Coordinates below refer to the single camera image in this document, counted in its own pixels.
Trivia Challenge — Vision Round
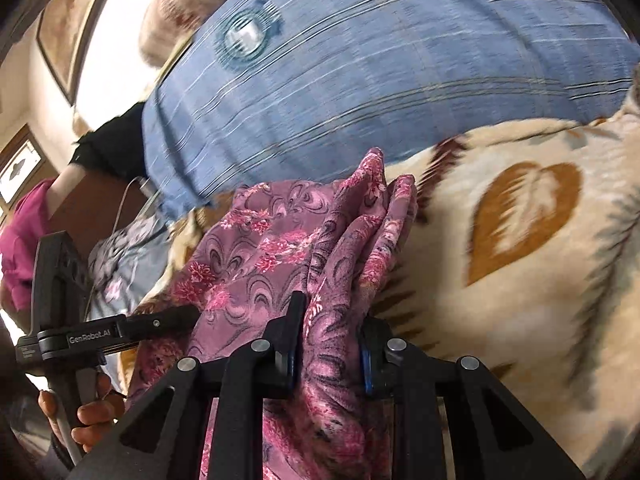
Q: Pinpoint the small framed picture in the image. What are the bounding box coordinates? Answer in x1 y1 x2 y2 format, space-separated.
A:
0 125 49 217

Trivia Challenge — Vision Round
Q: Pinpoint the person's pink clothing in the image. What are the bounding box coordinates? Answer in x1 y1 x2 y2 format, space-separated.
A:
0 177 62 312

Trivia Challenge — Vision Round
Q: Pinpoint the grey patterned blanket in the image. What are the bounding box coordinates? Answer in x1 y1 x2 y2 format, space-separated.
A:
87 210 174 317

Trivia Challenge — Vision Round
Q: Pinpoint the thin white cable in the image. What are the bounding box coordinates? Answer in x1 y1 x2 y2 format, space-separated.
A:
112 175 162 241

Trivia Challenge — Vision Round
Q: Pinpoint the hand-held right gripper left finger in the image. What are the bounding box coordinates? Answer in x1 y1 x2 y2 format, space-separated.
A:
77 291 307 480

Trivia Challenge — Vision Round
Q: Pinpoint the brown wooden furniture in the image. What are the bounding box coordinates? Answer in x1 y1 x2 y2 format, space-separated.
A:
47 164 162 242

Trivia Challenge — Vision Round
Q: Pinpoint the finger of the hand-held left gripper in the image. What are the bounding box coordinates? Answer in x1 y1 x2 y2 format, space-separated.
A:
125 304 201 347

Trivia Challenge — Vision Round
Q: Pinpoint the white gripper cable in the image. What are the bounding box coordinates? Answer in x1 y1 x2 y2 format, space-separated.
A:
46 389 84 467

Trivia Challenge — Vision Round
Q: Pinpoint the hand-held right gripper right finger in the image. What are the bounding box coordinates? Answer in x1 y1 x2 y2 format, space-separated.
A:
359 319 587 480

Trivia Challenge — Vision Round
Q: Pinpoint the beige floral pillow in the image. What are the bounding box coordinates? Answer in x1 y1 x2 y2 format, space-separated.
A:
140 0 281 69

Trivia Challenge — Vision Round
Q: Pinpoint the person's left hand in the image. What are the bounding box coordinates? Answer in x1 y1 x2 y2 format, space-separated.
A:
37 371 129 454

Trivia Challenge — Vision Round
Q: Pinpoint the cream leaf print blanket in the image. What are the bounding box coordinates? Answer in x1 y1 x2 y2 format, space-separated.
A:
120 67 640 480

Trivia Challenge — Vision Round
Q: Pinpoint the black garment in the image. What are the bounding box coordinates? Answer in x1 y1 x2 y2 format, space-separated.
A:
67 102 151 182

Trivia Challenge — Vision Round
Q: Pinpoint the pink floral cloth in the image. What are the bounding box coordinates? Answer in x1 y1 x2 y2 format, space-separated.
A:
125 147 419 480

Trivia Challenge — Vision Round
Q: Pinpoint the blue plaid pillow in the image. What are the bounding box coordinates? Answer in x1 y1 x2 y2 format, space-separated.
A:
141 0 640 217

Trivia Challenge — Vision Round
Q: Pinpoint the large wooden picture frame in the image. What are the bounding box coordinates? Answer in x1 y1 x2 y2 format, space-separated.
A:
35 0 129 106

